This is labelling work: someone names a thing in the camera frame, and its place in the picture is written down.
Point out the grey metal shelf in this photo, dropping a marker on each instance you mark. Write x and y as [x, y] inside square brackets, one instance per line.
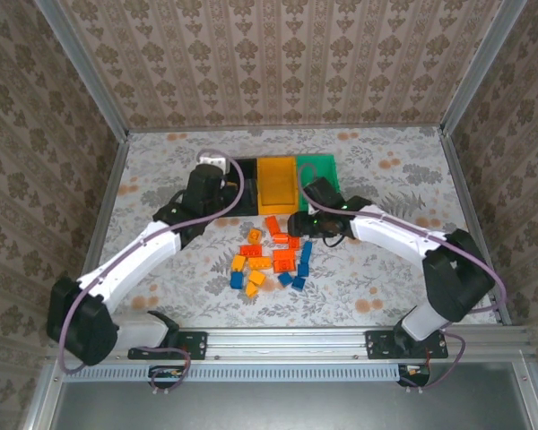
[296, 407]

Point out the floral table cover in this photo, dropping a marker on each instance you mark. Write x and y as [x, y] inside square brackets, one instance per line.
[363, 286]

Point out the black plastic bin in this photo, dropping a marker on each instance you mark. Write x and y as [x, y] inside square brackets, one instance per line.
[251, 166]

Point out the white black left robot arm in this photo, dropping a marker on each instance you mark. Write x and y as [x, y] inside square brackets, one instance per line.
[134, 264]

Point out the green plastic bin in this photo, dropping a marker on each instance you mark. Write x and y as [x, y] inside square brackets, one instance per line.
[323, 165]

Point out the yellow plastic bin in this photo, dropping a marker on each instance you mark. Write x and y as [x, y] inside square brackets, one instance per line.
[275, 179]

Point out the aluminium cross rail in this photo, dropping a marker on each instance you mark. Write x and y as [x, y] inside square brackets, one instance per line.
[287, 128]

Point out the yellow lego brick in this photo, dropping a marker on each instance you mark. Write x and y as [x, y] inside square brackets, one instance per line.
[252, 289]
[254, 235]
[257, 277]
[238, 263]
[258, 263]

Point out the aluminium side rail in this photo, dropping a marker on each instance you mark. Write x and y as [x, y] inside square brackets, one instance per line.
[464, 188]
[109, 197]

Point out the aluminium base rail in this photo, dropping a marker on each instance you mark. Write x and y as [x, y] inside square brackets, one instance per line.
[287, 342]

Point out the long blue lego brick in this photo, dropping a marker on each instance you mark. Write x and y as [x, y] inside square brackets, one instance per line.
[306, 251]

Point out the aluminium frame post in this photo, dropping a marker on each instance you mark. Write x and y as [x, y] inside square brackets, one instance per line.
[480, 67]
[88, 71]

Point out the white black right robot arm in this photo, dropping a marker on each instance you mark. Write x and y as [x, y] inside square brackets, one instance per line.
[394, 233]

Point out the long orange lego brick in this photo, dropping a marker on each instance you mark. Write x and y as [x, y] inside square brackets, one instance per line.
[272, 224]

